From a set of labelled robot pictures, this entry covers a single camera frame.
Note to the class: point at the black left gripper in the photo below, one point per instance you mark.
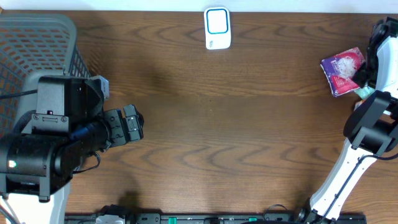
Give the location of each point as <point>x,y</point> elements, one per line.
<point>115,130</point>

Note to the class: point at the red purple floral tissue pack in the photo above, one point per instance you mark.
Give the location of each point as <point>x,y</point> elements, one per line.
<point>340,69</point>

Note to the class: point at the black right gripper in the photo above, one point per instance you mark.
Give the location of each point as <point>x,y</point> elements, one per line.
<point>364,75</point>

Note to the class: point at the white barcode scanner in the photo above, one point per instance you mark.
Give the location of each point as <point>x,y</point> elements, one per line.
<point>217,28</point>

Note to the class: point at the teal snack packet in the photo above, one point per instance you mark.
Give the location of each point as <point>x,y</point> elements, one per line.
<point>364,92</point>

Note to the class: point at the orange brown snack bar wrapper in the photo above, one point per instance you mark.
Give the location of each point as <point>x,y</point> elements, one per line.
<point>358,104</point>

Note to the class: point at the grey plastic basket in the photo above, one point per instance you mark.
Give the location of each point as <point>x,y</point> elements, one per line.
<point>33,46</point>

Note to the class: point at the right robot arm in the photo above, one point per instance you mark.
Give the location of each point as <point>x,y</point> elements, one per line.
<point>370,131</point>

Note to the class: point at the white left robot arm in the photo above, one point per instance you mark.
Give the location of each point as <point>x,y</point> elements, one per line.
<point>48,144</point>

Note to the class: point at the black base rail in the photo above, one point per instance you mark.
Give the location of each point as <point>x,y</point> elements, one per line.
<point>119,214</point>

